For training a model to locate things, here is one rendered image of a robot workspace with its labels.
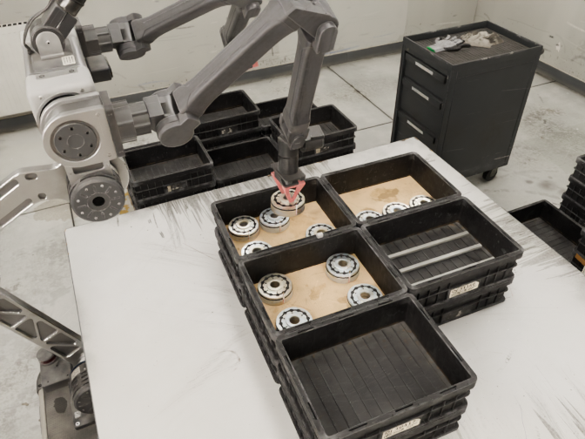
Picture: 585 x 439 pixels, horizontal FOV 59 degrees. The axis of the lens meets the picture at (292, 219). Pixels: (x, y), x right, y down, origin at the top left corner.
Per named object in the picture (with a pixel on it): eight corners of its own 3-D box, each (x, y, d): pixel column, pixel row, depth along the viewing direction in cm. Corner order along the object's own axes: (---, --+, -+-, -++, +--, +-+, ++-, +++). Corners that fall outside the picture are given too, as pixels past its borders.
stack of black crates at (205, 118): (202, 192, 308) (191, 125, 279) (188, 166, 329) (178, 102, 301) (265, 176, 320) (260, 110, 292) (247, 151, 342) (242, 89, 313)
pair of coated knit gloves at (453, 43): (436, 55, 280) (437, 50, 278) (416, 43, 293) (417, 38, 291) (474, 47, 288) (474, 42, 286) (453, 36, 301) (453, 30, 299)
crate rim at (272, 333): (273, 343, 131) (272, 337, 130) (237, 266, 153) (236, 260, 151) (409, 296, 143) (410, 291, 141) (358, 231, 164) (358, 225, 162)
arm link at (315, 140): (282, 111, 137) (294, 138, 134) (320, 104, 141) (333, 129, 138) (274, 138, 148) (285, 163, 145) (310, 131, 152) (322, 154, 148)
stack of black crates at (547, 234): (593, 282, 248) (611, 247, 234) (545, 302, 239) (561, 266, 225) (532, 233, 277) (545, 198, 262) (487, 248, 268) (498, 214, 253)
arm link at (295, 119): (296, -10, 103) (317, 30, 99) (321, -14, 105) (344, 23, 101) (275, 122, 141) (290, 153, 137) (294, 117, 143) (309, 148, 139)
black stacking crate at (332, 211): (239, 287, 159) (237, 261, 152) (213, 230, 180) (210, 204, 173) (355, 253, 170) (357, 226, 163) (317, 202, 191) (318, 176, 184)
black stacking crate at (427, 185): (356, 253, 170) (358, 226, 163) (318, 201, 191) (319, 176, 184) (456, 221, 182) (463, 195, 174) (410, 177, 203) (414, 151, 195)
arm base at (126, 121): (111, 139, 115) (97, 90, 107) (148, 131, 118) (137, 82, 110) (118, 159, 109) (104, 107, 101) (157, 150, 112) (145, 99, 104)
